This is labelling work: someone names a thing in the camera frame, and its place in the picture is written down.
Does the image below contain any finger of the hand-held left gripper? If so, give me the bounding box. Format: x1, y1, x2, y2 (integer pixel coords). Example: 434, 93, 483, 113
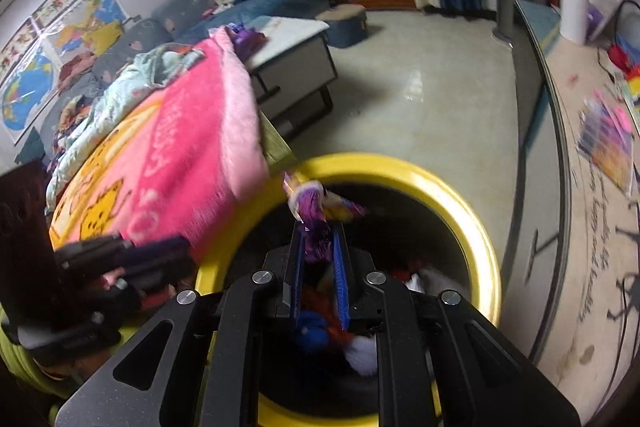
55, 234, 136, 265
120, 234, 196, 280

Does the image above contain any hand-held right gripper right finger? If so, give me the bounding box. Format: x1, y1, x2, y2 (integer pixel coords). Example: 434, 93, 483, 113
330, 222, 581, 427

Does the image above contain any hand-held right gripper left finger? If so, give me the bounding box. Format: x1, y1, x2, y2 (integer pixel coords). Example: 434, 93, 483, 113
55, 222, 306, 427

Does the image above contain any red plastic bag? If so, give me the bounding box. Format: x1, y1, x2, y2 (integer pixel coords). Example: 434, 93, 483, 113
300, 287, 351, 348

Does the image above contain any blue plastic bag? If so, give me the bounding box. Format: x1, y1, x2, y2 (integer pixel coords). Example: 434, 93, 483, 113
292, 309, 331, 353

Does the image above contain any purple candy wrapper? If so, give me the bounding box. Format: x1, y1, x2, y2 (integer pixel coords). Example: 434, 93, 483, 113
282, 172, 371, 265

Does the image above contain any yellow rim trash bin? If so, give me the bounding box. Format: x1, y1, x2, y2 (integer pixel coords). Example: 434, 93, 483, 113
192, 152, 503, 427

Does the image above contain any pink bear printed blanket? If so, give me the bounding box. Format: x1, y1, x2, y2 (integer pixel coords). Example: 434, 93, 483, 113
47, 27, 271, 258

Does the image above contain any colourful patterned blanket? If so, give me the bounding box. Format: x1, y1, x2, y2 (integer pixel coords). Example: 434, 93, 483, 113
50, 97, 101, 158

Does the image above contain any world map poster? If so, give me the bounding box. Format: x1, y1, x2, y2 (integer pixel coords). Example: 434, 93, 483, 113
0, 47, 56, 142

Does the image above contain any light blue printed quilt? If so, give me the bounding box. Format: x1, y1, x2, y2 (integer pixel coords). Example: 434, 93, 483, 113
45, 44, 206, 208

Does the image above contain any pile of clothes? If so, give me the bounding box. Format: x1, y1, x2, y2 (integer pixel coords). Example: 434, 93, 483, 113
57, 54, 96, 80

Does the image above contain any white top coffee table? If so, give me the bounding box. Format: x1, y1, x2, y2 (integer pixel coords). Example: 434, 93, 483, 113
240, 16, 337, 132

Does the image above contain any country map poster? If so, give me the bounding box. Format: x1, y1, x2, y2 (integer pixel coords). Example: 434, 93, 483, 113
50, 0, 126, 58

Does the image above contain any purple cloth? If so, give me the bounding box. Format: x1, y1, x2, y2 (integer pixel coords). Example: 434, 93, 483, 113
227, 23, 268, 58

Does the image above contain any round blue footstool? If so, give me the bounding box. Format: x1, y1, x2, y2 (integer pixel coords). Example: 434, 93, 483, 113
315, 4, 368, 50

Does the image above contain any television cabinet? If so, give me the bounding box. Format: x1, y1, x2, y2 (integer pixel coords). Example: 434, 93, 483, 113
500, 0, 640, 388

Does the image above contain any white paper roll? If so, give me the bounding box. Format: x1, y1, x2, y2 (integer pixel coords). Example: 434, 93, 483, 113
557, 0, 588, 45

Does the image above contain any colourful painting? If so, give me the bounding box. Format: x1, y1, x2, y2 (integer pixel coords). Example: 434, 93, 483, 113
607, 42, 640, 118

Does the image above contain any white picture frame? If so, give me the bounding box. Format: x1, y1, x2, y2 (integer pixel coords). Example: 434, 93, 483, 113
585, 0, 626, 45

